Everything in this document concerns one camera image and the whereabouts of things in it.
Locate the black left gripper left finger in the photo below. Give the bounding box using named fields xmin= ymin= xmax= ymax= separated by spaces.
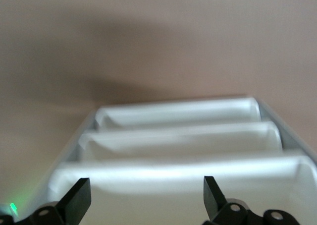
xmin=29 ymin=177 xmax=92 ymax=225

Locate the white drawer cabinet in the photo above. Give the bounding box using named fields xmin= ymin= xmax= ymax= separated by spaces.
xmin=32 ymin=95 xmax=317 ymax=225

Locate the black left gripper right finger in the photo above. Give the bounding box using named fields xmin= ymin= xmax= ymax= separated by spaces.
xmin=203 ymin=175 xmax=251 ymax=225

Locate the white plastic drawer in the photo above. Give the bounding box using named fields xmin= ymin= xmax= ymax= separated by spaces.
xmin=95 ymin=97 xmax=262 ymax=132
xmin=48 ymin=155 xmax=317 ymax=225
xmin=78 ymin=121 xmax=283 ymax=162

